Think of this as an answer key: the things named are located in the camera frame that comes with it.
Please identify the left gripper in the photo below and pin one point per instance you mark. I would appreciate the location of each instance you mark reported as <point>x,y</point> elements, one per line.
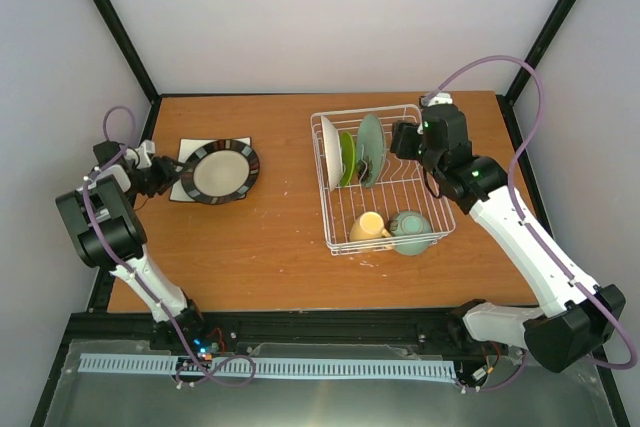
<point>167,176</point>

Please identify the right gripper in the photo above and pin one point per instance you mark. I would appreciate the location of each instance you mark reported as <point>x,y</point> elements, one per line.
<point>401,135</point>

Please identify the light blue plate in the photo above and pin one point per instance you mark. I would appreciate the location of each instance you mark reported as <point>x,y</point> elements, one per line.
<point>370,150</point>

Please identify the grey bowl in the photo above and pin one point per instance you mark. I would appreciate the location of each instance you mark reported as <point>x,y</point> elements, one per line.
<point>220,172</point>

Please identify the lime green small plate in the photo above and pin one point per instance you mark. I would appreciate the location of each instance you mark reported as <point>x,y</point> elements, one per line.
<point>348,157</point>

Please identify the white wire dish rack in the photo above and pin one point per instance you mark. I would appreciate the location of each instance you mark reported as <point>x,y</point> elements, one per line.
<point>400,187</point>

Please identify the floral patterned plate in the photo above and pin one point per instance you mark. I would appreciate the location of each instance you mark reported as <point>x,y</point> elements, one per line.
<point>332,152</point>

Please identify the yellow ceramic mug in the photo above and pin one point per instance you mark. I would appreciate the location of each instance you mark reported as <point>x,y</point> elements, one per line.
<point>368,226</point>

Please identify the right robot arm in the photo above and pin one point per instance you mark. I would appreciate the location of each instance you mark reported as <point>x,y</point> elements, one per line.
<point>574,315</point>

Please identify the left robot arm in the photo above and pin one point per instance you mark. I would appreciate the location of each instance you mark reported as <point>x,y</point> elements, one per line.
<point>107,233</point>

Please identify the square black-rimmed plate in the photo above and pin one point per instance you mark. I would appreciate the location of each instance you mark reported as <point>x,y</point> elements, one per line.
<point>190,167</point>

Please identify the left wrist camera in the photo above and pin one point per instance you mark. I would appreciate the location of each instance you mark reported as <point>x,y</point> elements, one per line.
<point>141,157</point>

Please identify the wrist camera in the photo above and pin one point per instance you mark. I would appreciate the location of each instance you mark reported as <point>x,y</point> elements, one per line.
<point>141,157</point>
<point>431,99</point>

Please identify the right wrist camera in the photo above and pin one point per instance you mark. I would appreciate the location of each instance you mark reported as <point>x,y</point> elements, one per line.
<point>431,99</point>

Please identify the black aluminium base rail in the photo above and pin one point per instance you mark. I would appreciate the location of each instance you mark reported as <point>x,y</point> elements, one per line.
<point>430,332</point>

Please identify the light blue cable duct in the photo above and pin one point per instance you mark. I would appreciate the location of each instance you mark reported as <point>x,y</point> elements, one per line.
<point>274,368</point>

